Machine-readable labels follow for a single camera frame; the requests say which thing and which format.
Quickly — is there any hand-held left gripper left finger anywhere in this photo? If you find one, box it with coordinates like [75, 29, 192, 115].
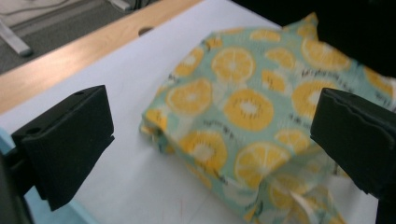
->
[10, 84, 116, 212]

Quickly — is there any white table mat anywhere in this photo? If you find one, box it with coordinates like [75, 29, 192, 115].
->
[0, 0, 379, 224]

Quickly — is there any lemon print cloth bag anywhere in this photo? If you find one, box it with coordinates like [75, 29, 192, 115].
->
[139, 12, 396, 224]

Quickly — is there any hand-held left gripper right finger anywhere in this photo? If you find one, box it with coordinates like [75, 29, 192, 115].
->
[310, 87, 396, 204]

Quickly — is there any white desk frame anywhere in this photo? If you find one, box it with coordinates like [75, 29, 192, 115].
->
[0, 0, 132, 58]

